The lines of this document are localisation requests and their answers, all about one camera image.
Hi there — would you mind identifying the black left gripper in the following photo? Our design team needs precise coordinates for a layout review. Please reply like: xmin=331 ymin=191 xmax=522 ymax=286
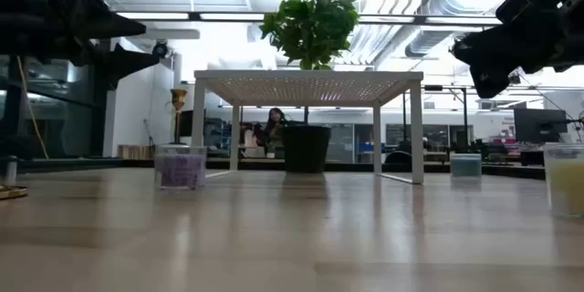
xmin=0 ymin=0 xmax=162 ymax=90

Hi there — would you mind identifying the green potted plant black pot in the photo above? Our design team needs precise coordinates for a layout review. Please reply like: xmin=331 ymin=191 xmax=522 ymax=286
xmin=259 ymin=0 xmax=361 ymax=174

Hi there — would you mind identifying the black office chair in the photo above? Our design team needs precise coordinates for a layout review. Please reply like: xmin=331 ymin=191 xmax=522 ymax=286
xmin=384 ymin=150 xmax=414 ymax=165

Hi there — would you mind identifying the blue candle glass jar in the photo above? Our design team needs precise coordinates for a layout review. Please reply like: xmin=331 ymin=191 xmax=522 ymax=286
xmin=449 ymin=152 xmax=484 ymax=179

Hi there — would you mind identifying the fluorescent ceiling light strip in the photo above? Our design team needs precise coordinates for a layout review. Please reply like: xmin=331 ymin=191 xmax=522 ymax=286
xmin=116 ymin=11 xmax=191 ymax=21

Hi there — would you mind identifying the yellow candle glass jar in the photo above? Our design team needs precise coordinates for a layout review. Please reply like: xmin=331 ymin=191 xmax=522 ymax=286
xmin=542 ymin=141 xmax=584 ymax=219

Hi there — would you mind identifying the yellow cable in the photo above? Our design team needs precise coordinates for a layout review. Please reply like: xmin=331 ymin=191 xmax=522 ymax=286
xmin=16 ymin=57 xmax=50 ymax=161

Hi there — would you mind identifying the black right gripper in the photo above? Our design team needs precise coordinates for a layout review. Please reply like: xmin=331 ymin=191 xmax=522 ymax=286
xmin=450 ymin=0 xmax=584 ymax=99

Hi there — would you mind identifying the black metal table frame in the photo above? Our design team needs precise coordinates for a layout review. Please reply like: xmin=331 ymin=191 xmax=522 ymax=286
xmin=0 ymin=156 xmax=584 ymax=182

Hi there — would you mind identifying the black round wall device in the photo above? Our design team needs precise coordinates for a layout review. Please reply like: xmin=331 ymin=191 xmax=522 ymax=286
xmin=151 ymin=40 xmax=170 ymax=59

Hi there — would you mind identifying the black computer monitor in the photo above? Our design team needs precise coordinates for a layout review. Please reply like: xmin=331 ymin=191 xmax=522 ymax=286
xmin=175 ymin=109 xmax=206 ymax=138
xmin=514 ymin=108 xmax=569 ymax=144

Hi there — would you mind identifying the purple candle glass jar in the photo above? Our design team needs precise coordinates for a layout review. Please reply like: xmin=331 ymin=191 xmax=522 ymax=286
xmin=153 ymin=143 xmax=209 ymax=192

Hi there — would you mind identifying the person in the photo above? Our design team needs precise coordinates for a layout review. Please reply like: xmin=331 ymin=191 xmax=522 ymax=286
xmin=262 ymin=107 xmax=288 ymax=159

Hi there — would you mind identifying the silver ventilation duct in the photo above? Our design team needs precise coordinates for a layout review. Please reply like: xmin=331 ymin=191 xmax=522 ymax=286
xmin=350 ymin=0 xmax=485 ymax=72

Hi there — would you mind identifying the medium gold candlestick holder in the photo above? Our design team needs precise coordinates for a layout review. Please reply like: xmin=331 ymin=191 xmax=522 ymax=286
xmin=170 ymin=88 xmax=189 ymax=146

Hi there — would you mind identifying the small grey metal post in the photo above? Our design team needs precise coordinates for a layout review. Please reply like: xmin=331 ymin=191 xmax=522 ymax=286
xmin=3 ymin=154 xmax=19 ymax=187

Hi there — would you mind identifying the black T-shaped stand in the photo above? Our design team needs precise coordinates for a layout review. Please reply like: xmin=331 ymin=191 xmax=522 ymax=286
xmin=422 ymin=84 xmax=470 ymax=147

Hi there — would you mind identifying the white perforated metal shelf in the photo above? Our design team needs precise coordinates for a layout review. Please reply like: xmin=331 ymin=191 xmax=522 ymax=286
xmin=189 ymin=68 xmax=425 ymax=186

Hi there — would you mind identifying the wooden crate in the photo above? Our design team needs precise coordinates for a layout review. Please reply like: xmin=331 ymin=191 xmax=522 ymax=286
xmin=117 ymin=144 xmax=156 ymax=161

